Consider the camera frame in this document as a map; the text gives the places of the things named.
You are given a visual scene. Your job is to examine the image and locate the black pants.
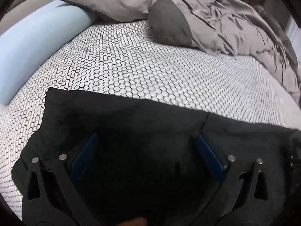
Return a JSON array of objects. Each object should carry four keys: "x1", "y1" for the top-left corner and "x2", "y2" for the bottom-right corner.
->
[{"x1": 12, "y1": 88, "x2": 300, "y2": 225}]

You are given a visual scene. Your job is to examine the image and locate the person's left hand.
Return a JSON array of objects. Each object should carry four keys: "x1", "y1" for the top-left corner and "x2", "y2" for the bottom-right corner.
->
[{"x1": 118, "y1": 217, "x2": 147, "y2": 226}]

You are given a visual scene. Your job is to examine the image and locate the light blue bolster pillow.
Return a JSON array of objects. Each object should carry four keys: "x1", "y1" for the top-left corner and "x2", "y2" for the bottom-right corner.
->
[{"x1": 1, "y1": 0, "x2": 97, "y2": 105}]

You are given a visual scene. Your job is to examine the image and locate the white hexagon pattern mattress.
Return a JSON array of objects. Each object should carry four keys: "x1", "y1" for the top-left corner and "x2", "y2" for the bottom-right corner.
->
[{"x1": 1, "y1": 21, "x2": 300, "y2": 217}]

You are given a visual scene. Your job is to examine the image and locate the grey quilted comforter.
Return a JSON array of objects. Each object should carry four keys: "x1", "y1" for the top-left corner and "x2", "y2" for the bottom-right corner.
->
[{"x1": 148, "y1": 0, "x2": 300, "y2": 104}]

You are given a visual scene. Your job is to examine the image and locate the beige upholstered headboard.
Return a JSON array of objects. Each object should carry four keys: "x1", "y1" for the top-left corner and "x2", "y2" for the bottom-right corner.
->
[{"x1": 1, "y1": 0, "x2": 53, "y2": 34}]

